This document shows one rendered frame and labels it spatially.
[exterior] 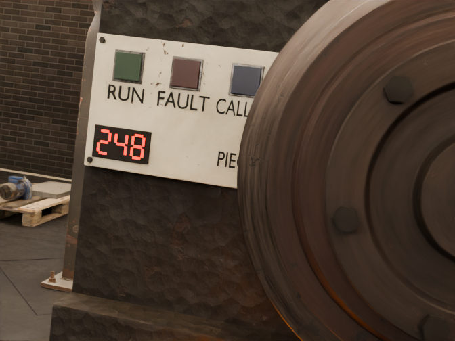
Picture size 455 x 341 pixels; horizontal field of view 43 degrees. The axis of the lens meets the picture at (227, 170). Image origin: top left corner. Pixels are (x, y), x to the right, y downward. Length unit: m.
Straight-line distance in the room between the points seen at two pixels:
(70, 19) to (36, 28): 0.46
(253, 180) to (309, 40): 0.16
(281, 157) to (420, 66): 0.16
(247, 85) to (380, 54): 0.23
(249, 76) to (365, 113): 0.26
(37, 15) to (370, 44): 7.28
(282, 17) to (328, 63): 0.20
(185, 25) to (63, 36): 6.80
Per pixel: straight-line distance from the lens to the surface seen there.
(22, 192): 5.28
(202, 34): 0.80
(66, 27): 7.58
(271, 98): 0.62
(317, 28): 0.62
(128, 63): 0.79
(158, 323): 0.80
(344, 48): 0.60
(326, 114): 0.57
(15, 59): 7.86
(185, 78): 0.77
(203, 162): 0.77
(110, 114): 0.81
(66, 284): 3.58
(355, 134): 0.53
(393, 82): 0.52
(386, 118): 0.53
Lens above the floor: 1.16
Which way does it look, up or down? 6 degrees down
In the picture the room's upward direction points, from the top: 7 degrees clockwise
